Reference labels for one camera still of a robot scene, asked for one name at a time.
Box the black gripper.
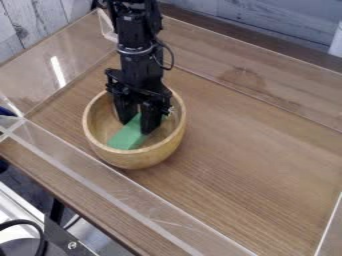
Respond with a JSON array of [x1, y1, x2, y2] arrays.
[[104, 49, 172, 135]]

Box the brown wooden bowl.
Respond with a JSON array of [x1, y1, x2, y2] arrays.
[[81, 91, 187, 170]]

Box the green rectangular block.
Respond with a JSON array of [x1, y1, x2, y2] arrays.
[[107, 114, 147, 150]]

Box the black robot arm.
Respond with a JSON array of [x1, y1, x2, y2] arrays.
[[104, 0, 172, 135]]

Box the blue object at edge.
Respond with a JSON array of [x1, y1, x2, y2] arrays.
[[0, 106, 17, 117]]

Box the clear acrylic tray walls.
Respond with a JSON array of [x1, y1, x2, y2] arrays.
[[0, 15, 342, 256]]

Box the black metal table leg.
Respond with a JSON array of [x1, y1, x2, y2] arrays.
[[49, 199, 65, 224]]

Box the white object at right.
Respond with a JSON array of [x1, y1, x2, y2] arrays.
[[328, 30, 342, 58]]

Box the black bracket with screw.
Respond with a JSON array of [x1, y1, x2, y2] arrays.
[[44, 219, 99, 256]]

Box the black cable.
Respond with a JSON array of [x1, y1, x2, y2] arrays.
[[0, 218, 48, 256]]

